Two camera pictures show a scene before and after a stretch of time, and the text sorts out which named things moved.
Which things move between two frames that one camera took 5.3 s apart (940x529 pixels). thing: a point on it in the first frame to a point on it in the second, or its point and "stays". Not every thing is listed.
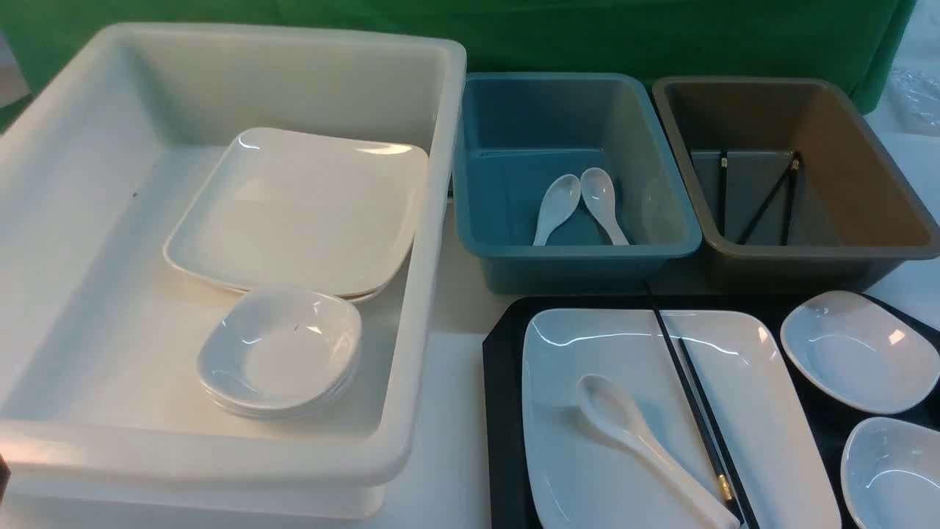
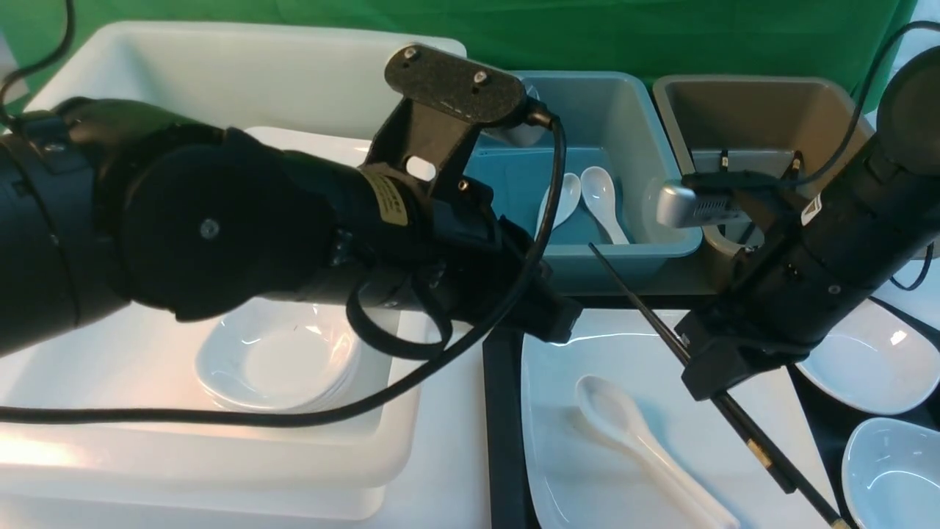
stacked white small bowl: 276,353 stays
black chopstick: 750,519 to 754,438
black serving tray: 828,422 to 814,439
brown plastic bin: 790,192 stays
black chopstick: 717,466 to 767,435
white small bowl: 890,474 stays
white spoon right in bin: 598,189 stays
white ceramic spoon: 612,412 stays
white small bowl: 860,351 stays
